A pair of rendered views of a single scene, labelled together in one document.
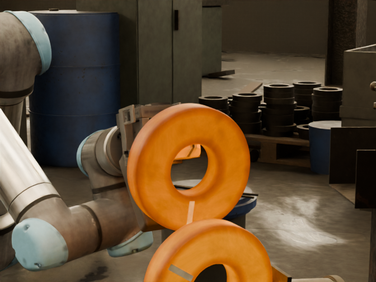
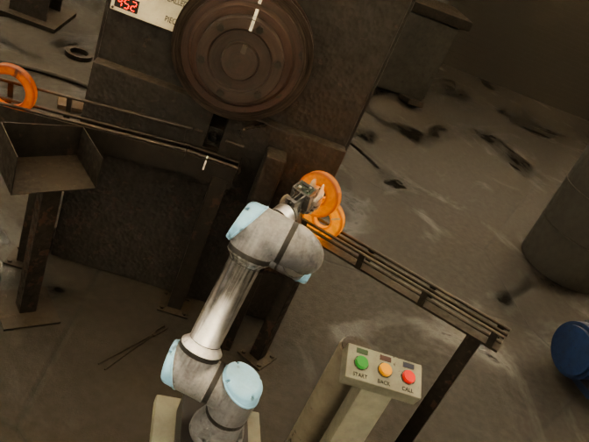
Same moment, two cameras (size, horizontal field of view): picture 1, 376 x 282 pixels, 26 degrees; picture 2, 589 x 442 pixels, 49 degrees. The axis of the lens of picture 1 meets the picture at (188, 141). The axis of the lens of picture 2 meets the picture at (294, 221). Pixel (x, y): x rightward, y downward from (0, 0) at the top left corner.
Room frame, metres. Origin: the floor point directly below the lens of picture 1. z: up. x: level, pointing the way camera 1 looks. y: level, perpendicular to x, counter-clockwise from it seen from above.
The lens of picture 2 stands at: (2.35, 1.38, 1.78)
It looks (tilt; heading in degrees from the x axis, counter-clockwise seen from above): 29 degrees down; 226
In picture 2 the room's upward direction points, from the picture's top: 24 degrees clockwise
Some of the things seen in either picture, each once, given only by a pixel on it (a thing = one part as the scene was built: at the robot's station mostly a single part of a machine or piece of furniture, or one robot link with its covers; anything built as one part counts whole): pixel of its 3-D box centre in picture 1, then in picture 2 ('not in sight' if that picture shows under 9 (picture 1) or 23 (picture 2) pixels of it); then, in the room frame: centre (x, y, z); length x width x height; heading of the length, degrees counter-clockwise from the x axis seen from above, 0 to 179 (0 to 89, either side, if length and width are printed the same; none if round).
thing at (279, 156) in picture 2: not in sight; (266, 180); (0.96, -0.30, 0.68); 0.11 x 0.08 x 0.24; 57
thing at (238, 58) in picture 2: not in sight; (240, 60); (1.22, -0.33, 1.11); 0.28 x 0.06 x 0.28; 147
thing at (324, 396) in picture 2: not in sight; (327, 402); (0.94, 0.42, 0.26); 0.12 x 0.12 x 0.52
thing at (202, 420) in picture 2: not in sight; (221, 421); (1.45, 0.50, 0.42); 0.15 x 0.15 x 0.10
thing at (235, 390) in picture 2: not in sight; (234, 392); (1.45, 0.50, 0.53); 0.13 x 0.12 x 0.14; 135
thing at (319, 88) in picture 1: (294, 116); not in sight; (5.07, -0.67, 0.22); 1.20 x 0.81 x 0.44; 62
